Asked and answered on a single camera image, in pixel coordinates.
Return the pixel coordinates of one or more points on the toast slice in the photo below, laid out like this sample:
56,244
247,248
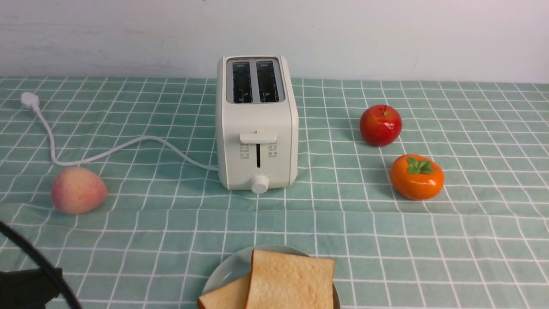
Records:
231,296
289,281

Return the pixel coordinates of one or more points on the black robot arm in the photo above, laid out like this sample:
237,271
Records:
26,289

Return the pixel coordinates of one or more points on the white two-slot toaster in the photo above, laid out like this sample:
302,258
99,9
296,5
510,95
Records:
256,123

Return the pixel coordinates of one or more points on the red apple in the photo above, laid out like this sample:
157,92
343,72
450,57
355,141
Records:
380,125

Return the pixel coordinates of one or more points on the light green round plate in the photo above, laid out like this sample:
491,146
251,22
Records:
239,265

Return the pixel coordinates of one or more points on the orange persimmon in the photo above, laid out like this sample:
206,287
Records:
416,177

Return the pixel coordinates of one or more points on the pink peach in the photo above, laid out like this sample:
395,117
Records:
76,191

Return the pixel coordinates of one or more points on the green checkered tablecloth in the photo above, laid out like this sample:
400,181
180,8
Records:
482,242

